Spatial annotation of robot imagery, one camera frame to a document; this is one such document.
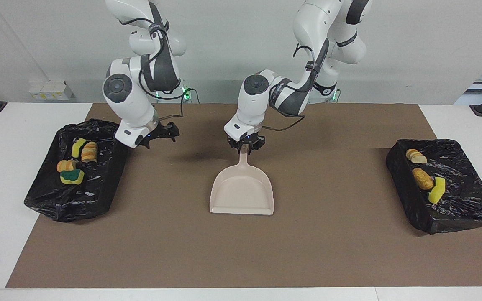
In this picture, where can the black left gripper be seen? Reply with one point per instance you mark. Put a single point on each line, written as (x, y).
(249, 140)

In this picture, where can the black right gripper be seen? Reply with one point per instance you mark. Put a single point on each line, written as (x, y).
(159, 133)

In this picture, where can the beige plastic dustpan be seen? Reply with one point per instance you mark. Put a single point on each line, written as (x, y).
(243, 192)

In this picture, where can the striped toy croissant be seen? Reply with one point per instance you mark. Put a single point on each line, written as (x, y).
(89, 152)

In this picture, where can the yellow green sponge piece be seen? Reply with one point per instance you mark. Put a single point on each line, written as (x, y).
(78, 147)
(72, 177)

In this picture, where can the pale toy bread chunk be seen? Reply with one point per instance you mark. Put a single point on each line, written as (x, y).
(416, 156)
(66, 165)

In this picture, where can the brown toy bun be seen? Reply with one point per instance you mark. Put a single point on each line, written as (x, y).
(423, 178)

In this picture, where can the notched yellow sponge piece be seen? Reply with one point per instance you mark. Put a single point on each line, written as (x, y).
(437, 190)

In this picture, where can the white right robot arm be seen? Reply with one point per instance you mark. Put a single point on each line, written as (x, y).
(132, 96)

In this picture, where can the crumpled black bag lined bin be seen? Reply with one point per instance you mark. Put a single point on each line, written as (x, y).
(94, 188)

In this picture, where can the boxy black bag lined bin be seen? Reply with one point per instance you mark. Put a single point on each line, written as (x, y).
(467, 196)

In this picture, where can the brown table mat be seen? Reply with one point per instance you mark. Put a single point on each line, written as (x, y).
(182, 251)

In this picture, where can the white wall socket box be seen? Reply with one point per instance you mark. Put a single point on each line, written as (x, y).
(50, 91)

